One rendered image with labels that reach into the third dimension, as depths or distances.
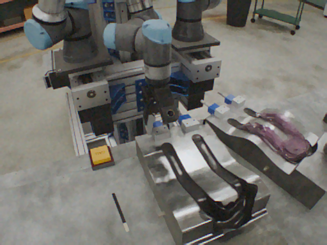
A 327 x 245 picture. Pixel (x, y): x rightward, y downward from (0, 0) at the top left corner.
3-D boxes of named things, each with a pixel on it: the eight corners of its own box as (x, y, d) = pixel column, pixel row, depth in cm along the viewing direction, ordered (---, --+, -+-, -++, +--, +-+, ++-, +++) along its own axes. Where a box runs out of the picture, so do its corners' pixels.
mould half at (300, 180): (203, 128, 96) (206, 106, 89) (241, 104, 108) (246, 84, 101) (310, 210, 67) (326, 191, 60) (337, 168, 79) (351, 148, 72)
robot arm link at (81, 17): (98, 29, 90) (93, -5, 81) (75, 41, 81) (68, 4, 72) (75, 26, 94) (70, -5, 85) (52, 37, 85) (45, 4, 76)
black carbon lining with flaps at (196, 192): (158, 148, 79) (158, 127, 72) (201, 136, 83) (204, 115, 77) (208, 245, 54) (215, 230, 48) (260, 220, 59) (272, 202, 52)
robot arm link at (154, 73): (175, 64, 63) (146, 70, 61) (175, 79, 66) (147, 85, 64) (165, 53, 69) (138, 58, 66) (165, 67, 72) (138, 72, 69)
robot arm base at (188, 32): (166, 32, 112) (167, 13, 105) (193, 29, 116) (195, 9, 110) (181, 43, 101) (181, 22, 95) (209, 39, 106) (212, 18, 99)
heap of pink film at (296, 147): (234, 129, 87) (238, 113, 82) (259, 111, 95) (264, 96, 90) (292, 171, 72) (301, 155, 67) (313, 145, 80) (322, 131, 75)
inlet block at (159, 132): (143, 122, 89) (142, 111, 86) (156, 119, 91) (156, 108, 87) (156, 147, 80) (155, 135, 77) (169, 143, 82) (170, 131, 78)
